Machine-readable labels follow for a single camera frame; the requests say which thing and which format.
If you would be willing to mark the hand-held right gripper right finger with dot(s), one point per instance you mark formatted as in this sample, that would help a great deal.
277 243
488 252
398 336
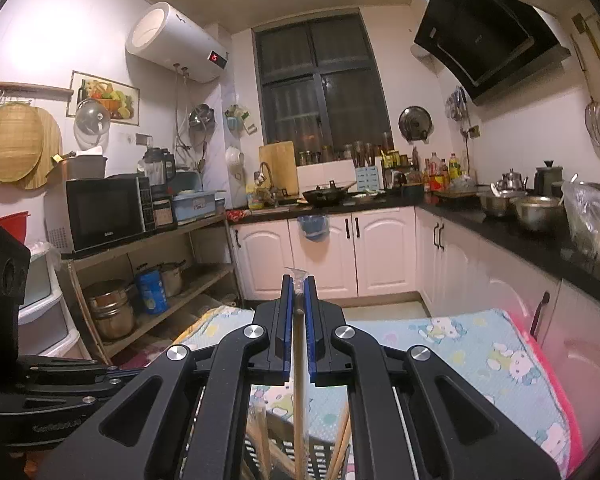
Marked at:
310 325

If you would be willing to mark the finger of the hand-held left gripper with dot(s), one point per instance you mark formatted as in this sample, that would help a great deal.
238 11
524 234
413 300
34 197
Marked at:
60 375
45 427

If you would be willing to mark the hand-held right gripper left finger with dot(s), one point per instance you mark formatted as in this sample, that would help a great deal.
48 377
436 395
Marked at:
287 325

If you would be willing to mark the green plastic utensil holder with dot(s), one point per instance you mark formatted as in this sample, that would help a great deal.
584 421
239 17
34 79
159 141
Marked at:
320 462

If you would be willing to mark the hanging kitchen utensils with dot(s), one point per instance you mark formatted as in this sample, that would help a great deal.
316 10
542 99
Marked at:
456 105

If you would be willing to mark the white plastic drawer unit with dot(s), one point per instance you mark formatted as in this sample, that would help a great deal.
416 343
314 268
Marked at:
45 310

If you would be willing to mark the red plastic basin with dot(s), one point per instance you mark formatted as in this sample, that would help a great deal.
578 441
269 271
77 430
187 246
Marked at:
15 225

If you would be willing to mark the stacked steel pots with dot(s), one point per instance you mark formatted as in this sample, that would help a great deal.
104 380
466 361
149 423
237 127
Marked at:
111 312

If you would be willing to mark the blue plastic bag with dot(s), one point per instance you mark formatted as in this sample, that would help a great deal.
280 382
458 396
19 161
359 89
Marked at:
313 227

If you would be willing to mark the white kitchen cabinets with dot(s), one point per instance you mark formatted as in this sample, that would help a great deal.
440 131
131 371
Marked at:
380 255

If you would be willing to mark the wooden shelf rack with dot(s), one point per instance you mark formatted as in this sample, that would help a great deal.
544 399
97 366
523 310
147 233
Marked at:
190 250

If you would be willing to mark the blue tin can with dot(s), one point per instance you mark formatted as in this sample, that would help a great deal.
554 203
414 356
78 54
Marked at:
152 292

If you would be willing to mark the small steel pot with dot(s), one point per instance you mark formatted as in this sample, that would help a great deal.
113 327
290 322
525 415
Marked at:
172 277

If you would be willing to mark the black wok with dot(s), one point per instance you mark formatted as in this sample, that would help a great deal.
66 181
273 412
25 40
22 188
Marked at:
327 195

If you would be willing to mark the black microwave oven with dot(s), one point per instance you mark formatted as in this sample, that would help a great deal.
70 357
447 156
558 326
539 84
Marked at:
107 210

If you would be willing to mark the round bamboo tray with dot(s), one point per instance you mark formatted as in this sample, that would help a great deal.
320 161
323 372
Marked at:
10 142

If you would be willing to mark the blue plastic dish container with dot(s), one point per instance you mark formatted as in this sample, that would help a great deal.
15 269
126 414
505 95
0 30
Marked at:
197 207

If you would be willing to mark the round wooden cutting board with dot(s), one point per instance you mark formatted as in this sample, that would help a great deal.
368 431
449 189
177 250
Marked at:
50 150

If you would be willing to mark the grey pot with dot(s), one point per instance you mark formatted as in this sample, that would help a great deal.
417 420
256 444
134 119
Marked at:
85 167

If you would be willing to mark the kitchen faucet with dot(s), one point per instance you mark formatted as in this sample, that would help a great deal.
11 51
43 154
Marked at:
265 175

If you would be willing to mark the blue white knife block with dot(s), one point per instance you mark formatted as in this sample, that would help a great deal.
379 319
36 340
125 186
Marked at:
368 179

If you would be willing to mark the rectangular wooden cutting board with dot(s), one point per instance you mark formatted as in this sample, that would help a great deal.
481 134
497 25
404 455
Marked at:
279 167

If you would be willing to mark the white plastic jug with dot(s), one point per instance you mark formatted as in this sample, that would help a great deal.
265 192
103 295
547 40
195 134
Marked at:
235 162

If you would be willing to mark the cartoon cat printed blanket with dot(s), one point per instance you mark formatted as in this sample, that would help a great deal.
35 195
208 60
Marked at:
480 360

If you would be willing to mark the row of spice jars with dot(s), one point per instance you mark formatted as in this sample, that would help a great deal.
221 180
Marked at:
345 155

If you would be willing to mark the red label sauce bottle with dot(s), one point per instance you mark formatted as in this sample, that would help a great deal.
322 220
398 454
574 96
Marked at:
436 177

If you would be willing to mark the black blender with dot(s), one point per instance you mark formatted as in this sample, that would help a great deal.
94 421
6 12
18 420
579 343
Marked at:
156 172

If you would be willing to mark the glass pot lid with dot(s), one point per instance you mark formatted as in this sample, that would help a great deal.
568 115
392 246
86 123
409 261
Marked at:
92 117

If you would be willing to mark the yellow oil bottle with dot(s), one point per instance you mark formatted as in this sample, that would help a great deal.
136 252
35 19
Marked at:
455 167

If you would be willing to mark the hanging steel colander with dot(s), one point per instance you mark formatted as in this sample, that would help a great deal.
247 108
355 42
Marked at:
201 117

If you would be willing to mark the steel pot lid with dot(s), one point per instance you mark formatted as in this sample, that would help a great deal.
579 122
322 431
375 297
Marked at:
415 124

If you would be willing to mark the pink blanket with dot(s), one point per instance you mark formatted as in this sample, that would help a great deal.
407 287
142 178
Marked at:
550 375

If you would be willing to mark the dark framed window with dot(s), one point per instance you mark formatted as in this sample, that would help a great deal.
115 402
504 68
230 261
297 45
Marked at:
325 80

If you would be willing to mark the steel kettle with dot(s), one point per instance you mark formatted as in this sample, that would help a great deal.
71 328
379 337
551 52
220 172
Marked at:
511 182

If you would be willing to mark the steel mixing bowl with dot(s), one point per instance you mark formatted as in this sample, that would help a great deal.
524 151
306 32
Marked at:
537 215

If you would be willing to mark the black kettle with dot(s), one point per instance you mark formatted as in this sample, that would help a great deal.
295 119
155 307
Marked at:
549 180

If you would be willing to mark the clear plastic bag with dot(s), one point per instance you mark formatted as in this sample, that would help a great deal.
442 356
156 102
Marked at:
592 225

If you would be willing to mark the white water heater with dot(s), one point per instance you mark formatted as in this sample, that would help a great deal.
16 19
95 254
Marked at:
175 40

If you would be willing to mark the black range hood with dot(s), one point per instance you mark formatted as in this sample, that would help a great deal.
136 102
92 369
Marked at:
480 25

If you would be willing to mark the wooden wall shelf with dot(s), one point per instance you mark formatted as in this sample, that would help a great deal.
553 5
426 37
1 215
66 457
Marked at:
25 88

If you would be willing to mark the green wall organiser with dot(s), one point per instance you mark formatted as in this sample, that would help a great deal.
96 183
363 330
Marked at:
240 120

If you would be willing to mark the fruit wall poster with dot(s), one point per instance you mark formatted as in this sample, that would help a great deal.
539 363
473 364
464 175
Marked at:
120 97

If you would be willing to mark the wall power outlet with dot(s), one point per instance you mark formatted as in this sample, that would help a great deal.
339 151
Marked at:
474 131

